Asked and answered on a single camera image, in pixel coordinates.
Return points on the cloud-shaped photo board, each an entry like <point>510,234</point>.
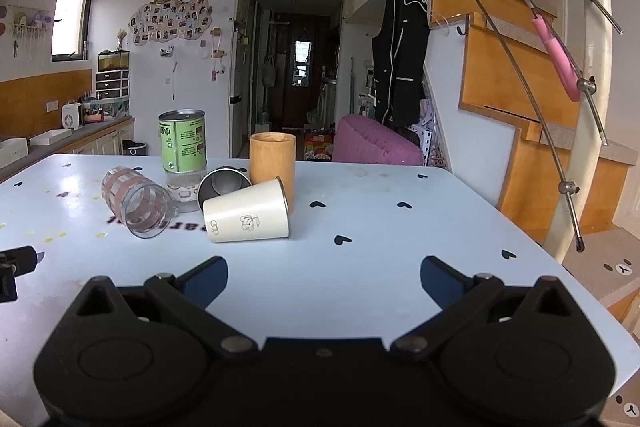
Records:
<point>165,20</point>

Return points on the window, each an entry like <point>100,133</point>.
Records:
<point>70,30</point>

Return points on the white small appliance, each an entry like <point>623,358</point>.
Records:
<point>72,115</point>

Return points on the green labelled tin can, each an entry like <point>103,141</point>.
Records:
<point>182,140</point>

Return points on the bamboo wooden cup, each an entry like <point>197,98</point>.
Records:
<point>273,155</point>

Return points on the small drawer organiser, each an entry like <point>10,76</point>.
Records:
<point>112,75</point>

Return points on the clear glass jar under can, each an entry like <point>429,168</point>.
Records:
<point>183,189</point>

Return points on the black hanging coat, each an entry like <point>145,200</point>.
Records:
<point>399,52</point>

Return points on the pink upholstered chair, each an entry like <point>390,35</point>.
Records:
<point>361,140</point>

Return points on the white curved hoop stand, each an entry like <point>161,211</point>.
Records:
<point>593,84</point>

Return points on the white paper cup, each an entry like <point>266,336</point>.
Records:
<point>254,213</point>

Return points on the wooden staircase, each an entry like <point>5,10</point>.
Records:
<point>513,82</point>

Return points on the clear glass pink-banded cup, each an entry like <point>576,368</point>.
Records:
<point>143,206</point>

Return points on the steel metal cup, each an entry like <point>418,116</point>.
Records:
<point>222,181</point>

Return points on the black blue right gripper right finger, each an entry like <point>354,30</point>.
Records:
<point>463,301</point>

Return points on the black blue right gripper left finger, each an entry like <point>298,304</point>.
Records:
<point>183,301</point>

